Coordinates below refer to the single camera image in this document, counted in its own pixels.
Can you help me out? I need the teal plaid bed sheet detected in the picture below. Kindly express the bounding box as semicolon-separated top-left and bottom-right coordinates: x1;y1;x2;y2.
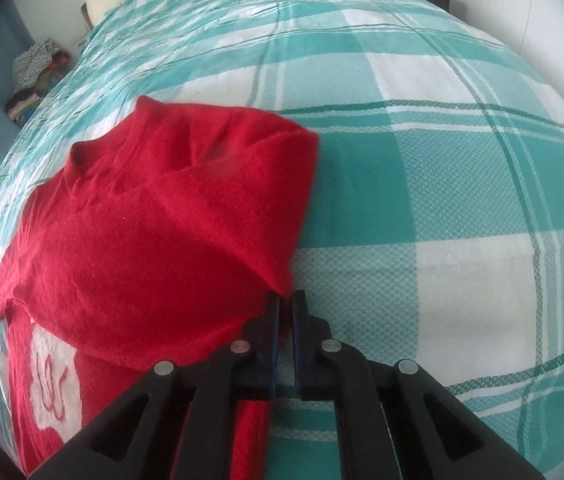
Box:
0;0;564;480

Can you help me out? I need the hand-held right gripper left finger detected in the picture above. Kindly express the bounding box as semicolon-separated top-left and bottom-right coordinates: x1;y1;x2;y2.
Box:
27;290;283;480

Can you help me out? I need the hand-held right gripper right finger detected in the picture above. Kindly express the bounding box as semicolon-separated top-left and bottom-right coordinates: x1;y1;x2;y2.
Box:
292;290;547;480

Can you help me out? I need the red knit sweater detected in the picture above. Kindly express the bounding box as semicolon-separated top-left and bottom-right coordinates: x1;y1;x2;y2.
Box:
0;95;321;480

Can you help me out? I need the pile of clothes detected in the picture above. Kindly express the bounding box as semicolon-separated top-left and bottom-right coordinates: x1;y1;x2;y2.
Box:
4;39;71;127

